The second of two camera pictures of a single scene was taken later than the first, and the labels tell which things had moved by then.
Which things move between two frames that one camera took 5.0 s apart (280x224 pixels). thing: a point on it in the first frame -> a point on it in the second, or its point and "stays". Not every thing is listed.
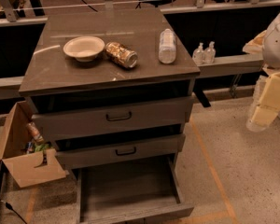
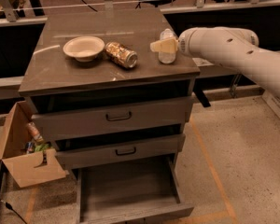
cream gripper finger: (276, 91) -> (168, 46)
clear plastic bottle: (167, 49) stays
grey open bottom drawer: (130, 192) stays
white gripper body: (277, 44) -> (184, 43)
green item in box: (41, 147) stays
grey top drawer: (69, 124) stays
